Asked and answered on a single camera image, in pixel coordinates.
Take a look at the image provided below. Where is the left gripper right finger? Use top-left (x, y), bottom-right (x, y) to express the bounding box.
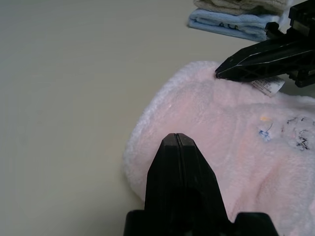
top-left (177, 132), bottom-right (234, 224)

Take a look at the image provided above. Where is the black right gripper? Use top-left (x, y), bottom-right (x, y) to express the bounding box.
top-left (215, 0), bottom-right (315, 88)

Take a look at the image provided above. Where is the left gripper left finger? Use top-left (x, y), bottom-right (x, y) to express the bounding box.
top-left (144, 133), bottom-right (182, 212)

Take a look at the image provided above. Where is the pink fluffy towel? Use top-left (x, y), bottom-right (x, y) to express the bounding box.
top-left (123, 60), bottom-right (315, 236)

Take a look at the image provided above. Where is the light blue folded towel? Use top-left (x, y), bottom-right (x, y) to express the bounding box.
top-left (188, 8), bottom-right (284, 42)

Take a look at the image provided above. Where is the beige folded towel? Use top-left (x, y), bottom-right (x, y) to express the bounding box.
top-left (193, 0), bottom-right (292, 17)

